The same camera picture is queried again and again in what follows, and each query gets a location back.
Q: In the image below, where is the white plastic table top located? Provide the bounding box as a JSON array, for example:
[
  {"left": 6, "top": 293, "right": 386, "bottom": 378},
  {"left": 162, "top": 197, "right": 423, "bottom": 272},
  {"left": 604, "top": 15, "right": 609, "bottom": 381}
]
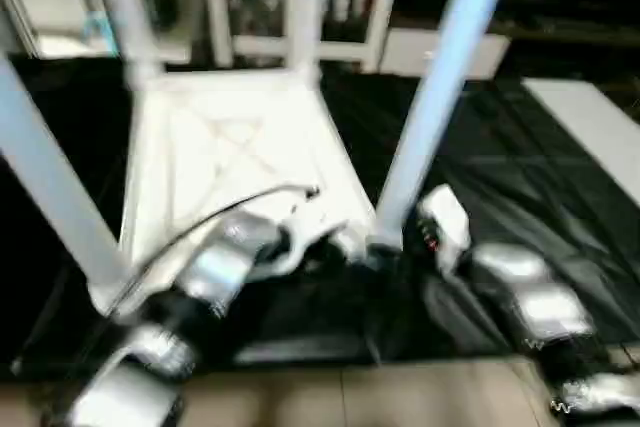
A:
[{"left": 88, "top": 67, "right": 403, "bottom": 316}]

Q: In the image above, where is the black work mat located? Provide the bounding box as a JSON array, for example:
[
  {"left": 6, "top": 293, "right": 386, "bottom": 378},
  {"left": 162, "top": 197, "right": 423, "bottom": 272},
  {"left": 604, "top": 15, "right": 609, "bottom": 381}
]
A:
[{"left": 0, "top": 55, "right": 640, "bottom": 383}]

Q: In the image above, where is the white drawer unit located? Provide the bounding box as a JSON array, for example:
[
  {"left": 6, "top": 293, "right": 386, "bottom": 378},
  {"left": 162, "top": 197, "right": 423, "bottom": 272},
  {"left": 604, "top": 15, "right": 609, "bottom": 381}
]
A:
[{"left": 378, "top": 27, "right": 511, "bottom": 82}]

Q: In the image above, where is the white glass door cabinet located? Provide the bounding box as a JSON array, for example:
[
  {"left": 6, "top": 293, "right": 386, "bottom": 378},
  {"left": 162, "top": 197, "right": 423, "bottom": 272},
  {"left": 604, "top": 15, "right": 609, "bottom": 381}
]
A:
[{"left": 200, "top": 0, "right": 407, "bottom": 74}]

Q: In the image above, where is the teal stand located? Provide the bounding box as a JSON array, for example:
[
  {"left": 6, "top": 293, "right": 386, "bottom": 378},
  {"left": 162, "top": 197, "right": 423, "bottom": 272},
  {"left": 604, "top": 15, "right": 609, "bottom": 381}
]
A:
[{"left": 82, "top": 9, "right": 121, "bottom": 50}]

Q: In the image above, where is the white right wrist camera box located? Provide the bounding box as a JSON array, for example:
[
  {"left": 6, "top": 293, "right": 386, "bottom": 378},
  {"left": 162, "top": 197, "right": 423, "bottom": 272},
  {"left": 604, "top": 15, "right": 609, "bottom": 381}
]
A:
[{"left": 414, "top": 184, "right": 473, "bottom": 274}]

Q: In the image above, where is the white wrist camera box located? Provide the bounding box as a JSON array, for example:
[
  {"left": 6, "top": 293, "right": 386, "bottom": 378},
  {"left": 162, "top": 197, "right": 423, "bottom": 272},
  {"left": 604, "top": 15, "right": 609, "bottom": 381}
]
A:
[
  {"left": 414, "top": 184, "right": 473, "bottom": 274},
  {"left": 268, "top": 213, "right": 353, "bottom": 280}
]

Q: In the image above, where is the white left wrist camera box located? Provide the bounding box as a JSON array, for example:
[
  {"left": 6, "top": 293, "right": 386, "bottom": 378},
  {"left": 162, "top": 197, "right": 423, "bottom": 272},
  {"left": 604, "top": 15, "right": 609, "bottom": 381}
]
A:
[{"left": 268, "top": 213, "right": 353, "bottom": 280}]

